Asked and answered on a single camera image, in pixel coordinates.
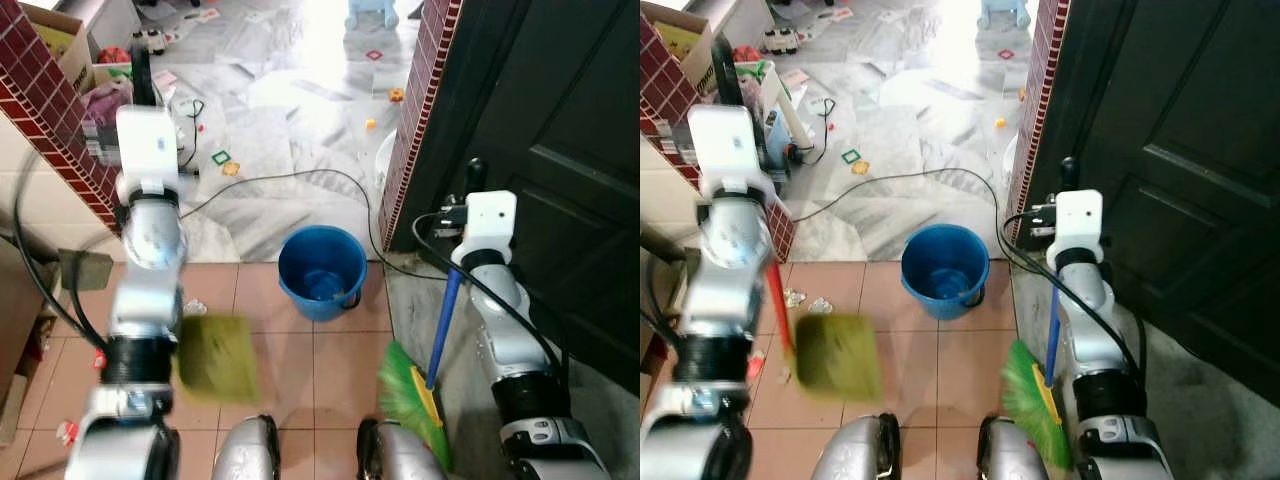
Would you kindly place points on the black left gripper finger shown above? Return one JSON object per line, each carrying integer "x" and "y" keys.
{"x": 724, "y": 72}
{"x": 150, "y": 80}
{"x": 735, "y": 75}
{"x": 139, "y": 78}

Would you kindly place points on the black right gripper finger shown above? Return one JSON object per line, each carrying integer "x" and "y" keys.
{"x": 477, "y": 175}
{"x": 1069, "y": 173}

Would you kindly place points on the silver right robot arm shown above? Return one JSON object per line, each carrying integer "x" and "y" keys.
{"x": 1090, "y": 320}
{"x": 505, "y": 320}

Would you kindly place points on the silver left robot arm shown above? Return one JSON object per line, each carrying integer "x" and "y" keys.
{"x": 725, "y": 260}
{"x": 150, "y": 240}

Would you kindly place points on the red round toy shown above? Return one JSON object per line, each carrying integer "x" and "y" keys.
{"x": 746, "y": 53}
{"x": 117, "y": 54}

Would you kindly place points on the open brown cardboard box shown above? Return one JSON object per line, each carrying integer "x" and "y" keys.
{"x": 70, "y": 60}
{"x": 700, "y": 60}

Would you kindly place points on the pink plastic bag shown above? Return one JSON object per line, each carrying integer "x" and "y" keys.
{"x": 757, "y": 92}
{"x": 105, "y": 100}

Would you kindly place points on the black and white toy car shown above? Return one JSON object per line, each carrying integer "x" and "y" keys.
{"x": 782, "y": 40}
{"x": 148, "y": 41}

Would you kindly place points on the white round basin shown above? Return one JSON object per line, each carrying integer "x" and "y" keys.
{"x": 1010, "y": 160}
{"x": 385, "y": 160}

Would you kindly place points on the white plastic pipe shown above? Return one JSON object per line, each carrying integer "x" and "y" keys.
{"x": 795, "y": 100}

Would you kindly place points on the black panelled door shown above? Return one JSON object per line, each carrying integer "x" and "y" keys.
{"x": 1200, "y": 120}
{"x": 580, "y": 120}

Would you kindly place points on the blue plastic bucket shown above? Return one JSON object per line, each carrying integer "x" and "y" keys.
{"x": 322, "y": 285}
{"x": 945, "y": 285}

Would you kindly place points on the light blue plastic stool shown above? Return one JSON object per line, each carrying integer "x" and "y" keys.
{"x": 1005, "y": 14}
{"x": 372, "y": 15}

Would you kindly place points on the crumpled white paper scrap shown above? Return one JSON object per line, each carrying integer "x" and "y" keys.
{"x": 821, "y": 305}
{"x": 195, "y": 306}
{"x": 795, "y": 297}

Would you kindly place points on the brown cardboard sheet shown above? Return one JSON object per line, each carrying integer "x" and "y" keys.
{"x": 25, "y": 330}

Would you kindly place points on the silver robot right leg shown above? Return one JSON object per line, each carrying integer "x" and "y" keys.
{"x": 385, "y": 460}
{"x": 1005, "y": 460}

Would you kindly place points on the silver robot leg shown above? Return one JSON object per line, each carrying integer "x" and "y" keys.
{"x": 385, "y": 460}
{"x": 855, "y": 455}
{"x": 1005, "y": 460}
{"x": 245, "y": 455}

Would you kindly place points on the silver robot left leg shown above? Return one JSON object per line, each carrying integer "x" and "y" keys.
{"x": 855, "y": 455}
{"x": 245, "y": 455}

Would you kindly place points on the red and white wrapper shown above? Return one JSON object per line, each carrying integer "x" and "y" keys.
{"x": 67, "y": 432}

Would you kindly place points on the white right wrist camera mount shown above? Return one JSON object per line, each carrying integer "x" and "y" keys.
{"x": 1080, "y": 220}
{"x": 492, "y": 225}

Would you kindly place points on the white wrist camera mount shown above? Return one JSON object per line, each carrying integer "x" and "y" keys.
{"x": 1080, "y": 220}
{"x": 492, "y": 225}
{"x": 148, "y": 150}
{"x": 728, "y": 150}

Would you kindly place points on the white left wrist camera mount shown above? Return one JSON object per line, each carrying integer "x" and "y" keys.
{"x": 728, "y": 150}
{"x": 148, "y": 150}

